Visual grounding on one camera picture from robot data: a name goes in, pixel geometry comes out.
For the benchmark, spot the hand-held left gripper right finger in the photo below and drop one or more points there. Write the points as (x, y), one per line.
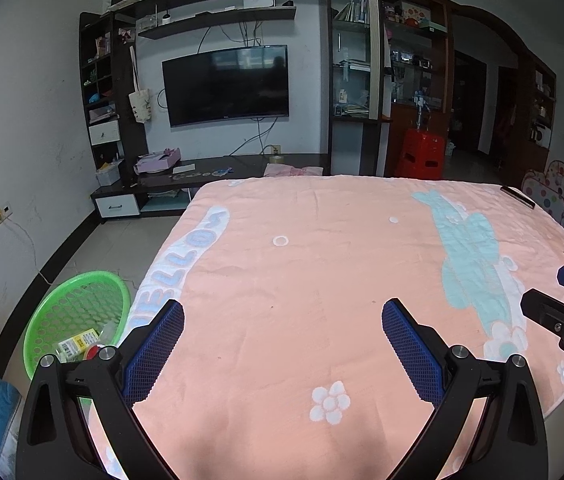
(414, 355)

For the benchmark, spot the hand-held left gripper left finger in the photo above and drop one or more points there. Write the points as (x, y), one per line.
(154, 355)

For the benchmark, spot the red printed plastic cup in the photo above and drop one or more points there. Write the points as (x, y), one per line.
(93, 353)

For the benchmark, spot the green plastic basket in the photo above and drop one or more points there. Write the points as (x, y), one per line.
(62, 300)

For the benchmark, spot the polka-dot cushion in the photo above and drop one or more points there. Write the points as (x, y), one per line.
(556, 185)

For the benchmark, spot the black phone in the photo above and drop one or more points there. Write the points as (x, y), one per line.
(517, 197)

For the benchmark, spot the pink printed blanket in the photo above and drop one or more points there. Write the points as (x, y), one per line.
(312, 270)

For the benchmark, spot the white storage box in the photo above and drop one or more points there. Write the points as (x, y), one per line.
(109, 174)

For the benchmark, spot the pink box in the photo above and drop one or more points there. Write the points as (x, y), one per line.
(159, 160)

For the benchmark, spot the red plastic stool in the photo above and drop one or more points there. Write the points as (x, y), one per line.
(419, 152)

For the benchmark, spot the dark television cabinet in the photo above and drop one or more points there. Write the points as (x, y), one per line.
(242, 163)

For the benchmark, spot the pink cloth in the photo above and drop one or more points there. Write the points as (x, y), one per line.
(292, 170)

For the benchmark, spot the brown wooden display cabinet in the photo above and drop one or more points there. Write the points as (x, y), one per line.
(406, 115)

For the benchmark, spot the canvas tote bag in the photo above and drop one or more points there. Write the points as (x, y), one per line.
(140, 106)

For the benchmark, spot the black television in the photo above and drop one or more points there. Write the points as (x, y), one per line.
(227, 85)

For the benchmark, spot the wall socket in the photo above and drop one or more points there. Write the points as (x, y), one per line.
(2, 213)

